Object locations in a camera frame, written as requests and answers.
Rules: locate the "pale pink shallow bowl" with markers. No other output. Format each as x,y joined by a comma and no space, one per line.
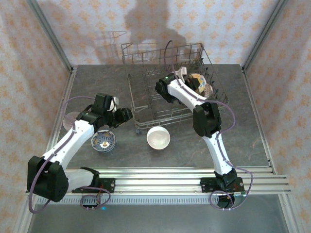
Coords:
69,120

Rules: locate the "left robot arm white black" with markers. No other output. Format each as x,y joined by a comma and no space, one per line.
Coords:
70,140

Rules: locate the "aluminium table side rail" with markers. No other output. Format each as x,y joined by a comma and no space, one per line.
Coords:
247,81
70,77

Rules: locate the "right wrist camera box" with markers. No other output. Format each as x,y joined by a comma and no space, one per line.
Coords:
181,72

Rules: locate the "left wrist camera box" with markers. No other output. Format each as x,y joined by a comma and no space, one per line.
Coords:
114,104

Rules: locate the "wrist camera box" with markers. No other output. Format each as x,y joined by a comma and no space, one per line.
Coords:
181,72
114,104

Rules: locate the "aluminium corner post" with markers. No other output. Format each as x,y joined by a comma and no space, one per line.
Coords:
51,34
263,34

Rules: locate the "white bowl leaf-pattern outside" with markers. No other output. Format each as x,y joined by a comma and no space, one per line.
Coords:
158,137

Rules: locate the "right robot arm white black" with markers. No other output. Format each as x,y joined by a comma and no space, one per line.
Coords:
206,119

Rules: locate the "blue floral ceramic bowl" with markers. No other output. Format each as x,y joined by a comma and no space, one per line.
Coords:
103,142

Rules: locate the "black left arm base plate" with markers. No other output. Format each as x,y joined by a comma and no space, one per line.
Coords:
108,185

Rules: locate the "lattice bowl orange patchwork outside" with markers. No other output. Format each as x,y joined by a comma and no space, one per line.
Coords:
206,91

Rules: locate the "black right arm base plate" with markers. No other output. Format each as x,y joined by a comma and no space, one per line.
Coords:
206,185

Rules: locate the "aluminium mounting rail frame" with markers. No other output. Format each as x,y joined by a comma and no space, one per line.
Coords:
158,182

